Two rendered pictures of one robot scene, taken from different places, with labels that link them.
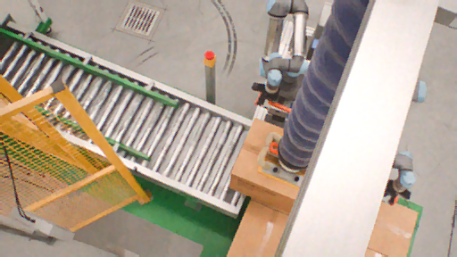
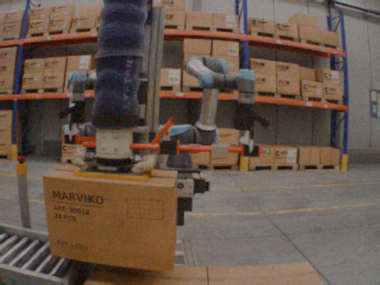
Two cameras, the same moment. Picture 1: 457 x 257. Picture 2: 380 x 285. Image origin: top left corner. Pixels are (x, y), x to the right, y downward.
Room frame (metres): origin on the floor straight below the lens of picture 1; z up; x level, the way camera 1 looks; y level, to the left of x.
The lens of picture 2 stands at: (-1.11, -0.26, 1.40)
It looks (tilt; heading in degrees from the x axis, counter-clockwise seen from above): 5 degrees down; 349
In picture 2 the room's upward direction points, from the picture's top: 2 degrees clockwise
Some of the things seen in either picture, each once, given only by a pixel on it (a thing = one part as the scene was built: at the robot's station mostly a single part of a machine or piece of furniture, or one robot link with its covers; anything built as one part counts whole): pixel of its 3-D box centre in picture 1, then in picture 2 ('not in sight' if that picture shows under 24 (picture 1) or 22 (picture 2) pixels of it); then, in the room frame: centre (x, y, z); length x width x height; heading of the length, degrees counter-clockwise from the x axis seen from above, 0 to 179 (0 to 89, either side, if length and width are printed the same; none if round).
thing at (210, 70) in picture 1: (211, 88); (27, 233); (1.45, 0.39, 0.50); 0.07 x 0.07 x 1.00; 79
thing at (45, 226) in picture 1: (44, 224); not in sight; (0.10, 0.83, 1.62); 0.20 x 0.05 x 0.30; 79
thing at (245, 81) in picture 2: (405, 179); (246, 81); (0.70, -0.84, 1.50); 0.09 x 0.08 x 0.11; 5
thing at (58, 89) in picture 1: (60, 190); not in sight; (0.33, 1.05, 1.05); 0.87 x 0.10 x 2.10; 131
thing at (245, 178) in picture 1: (283, 170); (111, 215); (0.80, -0.26, 0.87); 0.60 x 0.40 x 0.40; 79
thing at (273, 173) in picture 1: (286, 175); (109, 171); (0.71, -0.26, 1.10); 0.34 x 0.10 x 0.05; 78
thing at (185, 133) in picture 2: not in sight; (181, 136); (1.31, -0.67, 1.20); 0.13 x 0.12 x 0.14; 95
